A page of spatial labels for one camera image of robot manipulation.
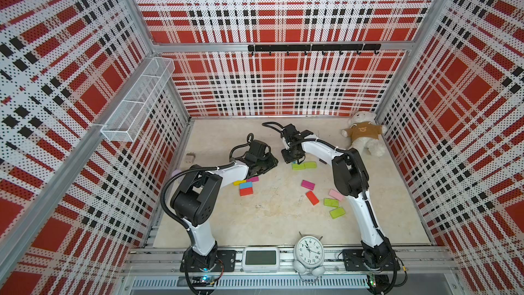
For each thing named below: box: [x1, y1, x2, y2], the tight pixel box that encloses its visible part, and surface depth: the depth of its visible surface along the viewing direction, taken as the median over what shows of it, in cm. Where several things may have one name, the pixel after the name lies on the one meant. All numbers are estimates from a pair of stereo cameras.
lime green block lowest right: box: [328, 206, 346, 220], surface depth 86 cm
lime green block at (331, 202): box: [323, 198, 340, 208], surface depth 89 cm
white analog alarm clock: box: [293, 231, 326, 277], surface depth 73 cm
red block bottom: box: [239, 187, 254, 196], surface depth 93 cm
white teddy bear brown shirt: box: [341, 111, 388, 158], surface depth 106 cm
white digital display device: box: [241, 247, 280, 274], surface depth 71 cm
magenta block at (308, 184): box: [300, 179, 316, 191], surface depth 95 cm
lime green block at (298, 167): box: [292, 162, 305, 171], surface depth 102 cm
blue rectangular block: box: [239, 181, 254, 190], surface depth 95 cm
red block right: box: [305, 190, 320, 206], surface depth 92 cm
